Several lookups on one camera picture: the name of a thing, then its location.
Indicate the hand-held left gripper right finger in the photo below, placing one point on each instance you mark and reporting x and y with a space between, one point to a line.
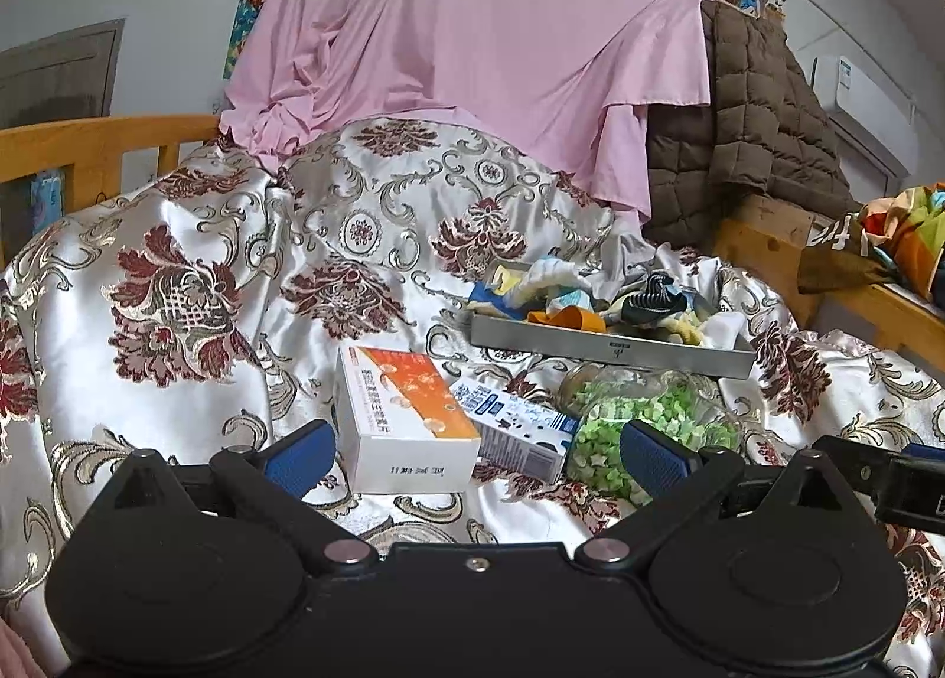
651 458

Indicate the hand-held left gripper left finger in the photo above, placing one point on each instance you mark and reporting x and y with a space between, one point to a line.
299 458

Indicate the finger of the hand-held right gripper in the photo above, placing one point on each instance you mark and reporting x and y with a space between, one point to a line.
860 467

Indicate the metal tray with painted bottom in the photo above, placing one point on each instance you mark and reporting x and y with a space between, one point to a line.
590 346

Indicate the grey perforated sock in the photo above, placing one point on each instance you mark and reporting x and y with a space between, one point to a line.
624 264

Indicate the clear jar of green stars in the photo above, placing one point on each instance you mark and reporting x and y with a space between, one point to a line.
664 419

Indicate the white and orange medicine box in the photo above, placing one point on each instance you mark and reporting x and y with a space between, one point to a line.
402 419

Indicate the yellow sock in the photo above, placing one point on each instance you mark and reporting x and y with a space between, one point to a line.
683 331

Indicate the blue and white milk carton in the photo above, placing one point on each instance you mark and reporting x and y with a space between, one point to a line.
517 427

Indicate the small white cloth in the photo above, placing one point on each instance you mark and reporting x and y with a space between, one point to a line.
723 331

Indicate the black and white striped sock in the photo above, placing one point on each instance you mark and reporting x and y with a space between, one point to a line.
653 298

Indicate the orange cloth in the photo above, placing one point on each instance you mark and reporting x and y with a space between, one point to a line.
568 318

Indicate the floral satin blanket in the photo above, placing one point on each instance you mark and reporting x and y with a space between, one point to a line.
184 323

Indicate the colourful printed cloth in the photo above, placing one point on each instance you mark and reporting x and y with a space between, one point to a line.
908 228

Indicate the pale wooden board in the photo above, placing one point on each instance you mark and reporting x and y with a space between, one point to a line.
768 216

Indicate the person's pink garment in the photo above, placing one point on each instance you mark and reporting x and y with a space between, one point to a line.
15 648

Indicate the white air conditioner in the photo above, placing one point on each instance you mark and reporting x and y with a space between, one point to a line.
864 95

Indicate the brown quilted jacket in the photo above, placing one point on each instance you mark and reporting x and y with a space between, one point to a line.
746 95

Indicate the grey door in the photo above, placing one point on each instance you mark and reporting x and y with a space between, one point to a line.
59 72

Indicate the pink shirt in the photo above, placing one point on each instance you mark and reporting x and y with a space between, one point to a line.
480 21

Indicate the wooden bed frame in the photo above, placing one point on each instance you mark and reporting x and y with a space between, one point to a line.
886 309

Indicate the slatted wooden bed rail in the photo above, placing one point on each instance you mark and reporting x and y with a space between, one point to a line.
88 139

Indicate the teal wall poster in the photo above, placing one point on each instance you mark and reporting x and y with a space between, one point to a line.
251 13

